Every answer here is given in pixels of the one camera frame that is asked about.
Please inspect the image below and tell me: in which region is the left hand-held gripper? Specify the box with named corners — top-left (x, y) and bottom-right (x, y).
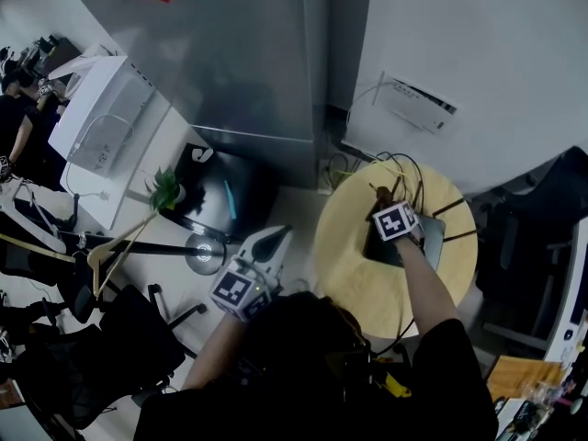
top-left (209, 224), bottom-right (293, 323)

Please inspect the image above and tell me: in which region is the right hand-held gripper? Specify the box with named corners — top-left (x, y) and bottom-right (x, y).
top-left (371, 199), bottom-right (420, 243)

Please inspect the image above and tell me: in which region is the brown cloth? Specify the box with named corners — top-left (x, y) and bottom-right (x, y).
top-left (372, 185), bottom-right (399, 207)

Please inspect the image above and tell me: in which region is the black router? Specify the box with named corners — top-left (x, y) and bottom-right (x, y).
top-left (361, 176), bottom-right (479, 273)

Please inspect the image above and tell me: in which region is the person's left forearm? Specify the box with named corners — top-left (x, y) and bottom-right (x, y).
top-left (181, 312), bottom-right (249, 390)

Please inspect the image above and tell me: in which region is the person's right forearm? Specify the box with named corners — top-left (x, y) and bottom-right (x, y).
top-left (395, 239), bottom-right (462, 339)

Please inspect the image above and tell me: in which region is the black coat stand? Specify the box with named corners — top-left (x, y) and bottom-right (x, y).
top-left (54, 232), bottom-right (227, 277)

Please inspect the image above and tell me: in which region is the teal pen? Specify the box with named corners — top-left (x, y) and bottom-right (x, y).
top-left (223, 179), bottom-right (239, 220)

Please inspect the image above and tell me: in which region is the person's black shirt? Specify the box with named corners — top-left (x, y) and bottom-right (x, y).
top-left (132, 291), bottom-right (500, 441)

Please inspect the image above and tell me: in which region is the potted green plant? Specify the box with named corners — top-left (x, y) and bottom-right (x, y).
top-left (145, 166), bottom-right (187, 213)

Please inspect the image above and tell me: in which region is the black high-back office chair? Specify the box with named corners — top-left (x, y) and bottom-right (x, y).
top-left (468, 144), bottom-right (588, 334)

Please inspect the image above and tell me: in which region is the white desk under microwave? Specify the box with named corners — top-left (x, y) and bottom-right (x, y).
top-left (59, 103), bottom-right (210, 232)

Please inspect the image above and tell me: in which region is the black mesh office chair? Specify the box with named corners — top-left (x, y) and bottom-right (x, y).
top-left (45, 282), bottom-right (208, 431)

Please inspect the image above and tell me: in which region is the yellow clip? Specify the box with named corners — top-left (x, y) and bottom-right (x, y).
top-left (384, 372), bottom-right (413, 399)

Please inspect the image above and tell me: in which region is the wooden clothes hanger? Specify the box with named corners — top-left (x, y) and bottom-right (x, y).
top-left (85, 209), bottom-right (160, 299)

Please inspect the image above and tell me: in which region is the silver refrigerator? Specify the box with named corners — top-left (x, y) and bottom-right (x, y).
top-left (57, 0), bottom-right (373, 187)

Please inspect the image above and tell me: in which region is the wooden board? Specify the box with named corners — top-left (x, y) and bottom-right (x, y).
top-left (485, 355), bottom-right (566, 403)

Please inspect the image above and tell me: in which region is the white computer desk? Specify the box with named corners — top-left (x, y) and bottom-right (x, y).
top-left (541, 218), bottom-right (588, 362)

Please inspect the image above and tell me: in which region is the white microwave oven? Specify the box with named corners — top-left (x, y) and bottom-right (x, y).
top-left (48, 55), bottom-right (155, 181)

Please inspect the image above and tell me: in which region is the black power cable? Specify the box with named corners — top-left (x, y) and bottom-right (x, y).
top-left (369, 317), bottom-right (417, 357)

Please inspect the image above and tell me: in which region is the white wall network box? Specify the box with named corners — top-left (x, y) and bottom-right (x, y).
top-left (371, 70), bottom-right (459, 136)

